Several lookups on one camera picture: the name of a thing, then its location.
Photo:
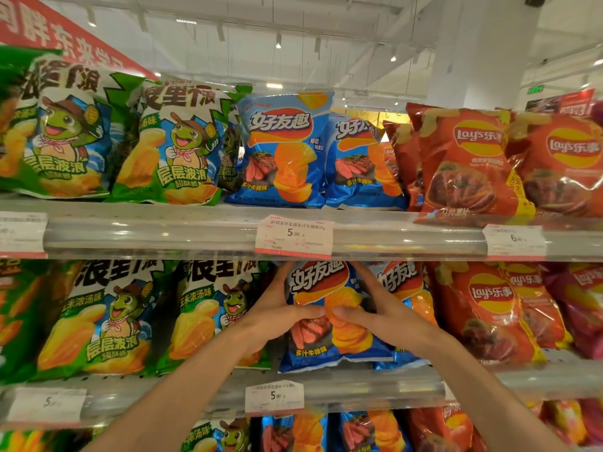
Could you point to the person's right hand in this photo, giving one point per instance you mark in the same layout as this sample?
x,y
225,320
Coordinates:
x,y
400,324

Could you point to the person's left hand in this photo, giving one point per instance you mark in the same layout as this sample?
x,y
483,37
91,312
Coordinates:
x,y
268,320

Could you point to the white price label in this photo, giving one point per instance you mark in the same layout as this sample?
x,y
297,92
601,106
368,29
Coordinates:
x,y
449,393
514,242
47,406
22,235
294,237
274,398

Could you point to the blue steak-print chips bag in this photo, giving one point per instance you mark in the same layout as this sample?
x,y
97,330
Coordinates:
x,y
419,301
330,348

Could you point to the green chip bags group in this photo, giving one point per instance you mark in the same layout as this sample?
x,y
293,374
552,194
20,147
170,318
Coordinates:
x,y
19,324

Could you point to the frog chip bags group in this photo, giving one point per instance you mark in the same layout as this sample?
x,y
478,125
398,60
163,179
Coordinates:
x,y
70,136

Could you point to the green exit sign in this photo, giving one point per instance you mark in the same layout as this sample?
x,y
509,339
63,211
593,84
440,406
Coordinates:
x,y
535,89

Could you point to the red hanging banner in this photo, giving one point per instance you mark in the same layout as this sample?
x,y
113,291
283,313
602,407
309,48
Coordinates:
x,y
61,37

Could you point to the grey metal store shelf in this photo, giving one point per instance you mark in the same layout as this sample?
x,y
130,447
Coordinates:
x,y
141,230

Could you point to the maroon chip bags group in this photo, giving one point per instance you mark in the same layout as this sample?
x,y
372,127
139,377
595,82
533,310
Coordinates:
x,y
471,174

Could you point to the person's left forearm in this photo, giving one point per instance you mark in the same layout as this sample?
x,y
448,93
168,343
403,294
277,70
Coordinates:
x,y
174,400

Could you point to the person's right forearm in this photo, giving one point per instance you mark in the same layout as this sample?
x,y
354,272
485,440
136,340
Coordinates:
x,y
494,400

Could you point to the rectangular ceiling light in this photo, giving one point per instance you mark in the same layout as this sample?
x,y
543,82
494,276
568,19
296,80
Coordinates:
x,y
274,85

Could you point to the red white aisle sign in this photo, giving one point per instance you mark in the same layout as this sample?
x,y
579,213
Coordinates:
x,y
565,103

